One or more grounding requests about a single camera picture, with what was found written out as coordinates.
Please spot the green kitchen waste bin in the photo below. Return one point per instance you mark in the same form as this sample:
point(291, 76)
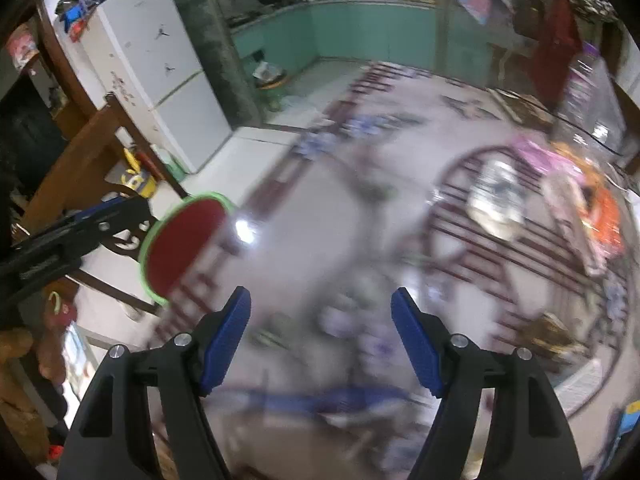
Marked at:
point(270, 85)

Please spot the green detergent bottle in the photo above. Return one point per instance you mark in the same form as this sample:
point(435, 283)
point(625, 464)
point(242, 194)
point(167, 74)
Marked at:
point(167, 160)

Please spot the mixed household clutter pile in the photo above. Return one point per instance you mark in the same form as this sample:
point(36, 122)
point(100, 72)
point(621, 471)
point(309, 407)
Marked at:
point(80, 7)

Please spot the white refrigerator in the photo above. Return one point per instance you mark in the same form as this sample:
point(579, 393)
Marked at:
point(155, 75)

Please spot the pink plastic wrapper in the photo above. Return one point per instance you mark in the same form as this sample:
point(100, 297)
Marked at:
point(542, 155)

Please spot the clear zip bag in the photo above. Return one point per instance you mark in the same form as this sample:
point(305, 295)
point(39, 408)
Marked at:
point(612, 120)

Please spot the orange plastic wrapper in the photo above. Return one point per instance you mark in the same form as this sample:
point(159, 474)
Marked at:
point(607, 220)

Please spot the yellow plastic toy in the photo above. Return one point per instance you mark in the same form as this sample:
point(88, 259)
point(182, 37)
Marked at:
point(137, 177)

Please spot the clear bottle with purple cap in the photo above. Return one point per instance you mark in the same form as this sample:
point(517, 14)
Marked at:
point(580, 90)

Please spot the brown wooden chair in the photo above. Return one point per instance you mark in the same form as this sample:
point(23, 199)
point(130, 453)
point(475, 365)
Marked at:
point(85, 155)

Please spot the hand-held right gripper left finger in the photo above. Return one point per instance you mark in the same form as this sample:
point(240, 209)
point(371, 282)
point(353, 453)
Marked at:
point(225, 340)

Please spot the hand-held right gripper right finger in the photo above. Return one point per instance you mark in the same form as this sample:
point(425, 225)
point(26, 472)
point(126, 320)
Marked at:
point(417, 345)

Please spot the teal base kitchen cabinets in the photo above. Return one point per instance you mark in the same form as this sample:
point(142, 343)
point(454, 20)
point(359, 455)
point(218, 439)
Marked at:
point(350, 30)

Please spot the clear crumpled plastic wrapper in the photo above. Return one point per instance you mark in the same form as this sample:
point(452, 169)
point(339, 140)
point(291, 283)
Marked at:
point(570, 220)

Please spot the red bin with green rim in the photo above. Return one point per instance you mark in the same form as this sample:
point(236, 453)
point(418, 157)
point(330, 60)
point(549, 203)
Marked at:
point(185, 245)

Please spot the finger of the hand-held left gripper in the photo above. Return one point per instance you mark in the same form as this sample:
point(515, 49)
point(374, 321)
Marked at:
point(115, 220)

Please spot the red hanging cloth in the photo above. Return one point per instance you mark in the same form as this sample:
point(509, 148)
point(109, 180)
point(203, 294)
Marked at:
point(557, 45)

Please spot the white wrapper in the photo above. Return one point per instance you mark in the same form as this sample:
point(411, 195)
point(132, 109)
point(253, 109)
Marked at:
point(495, 200)

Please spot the brown handbag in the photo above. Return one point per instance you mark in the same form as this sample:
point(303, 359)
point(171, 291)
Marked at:
point(527, 15)

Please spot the crumpled brownish tissue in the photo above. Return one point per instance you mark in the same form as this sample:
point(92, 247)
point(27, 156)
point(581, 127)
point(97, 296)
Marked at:
point(552, 335)

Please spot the blue green plastic board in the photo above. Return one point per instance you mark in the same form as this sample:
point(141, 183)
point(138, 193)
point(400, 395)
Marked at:
point(627, 425)

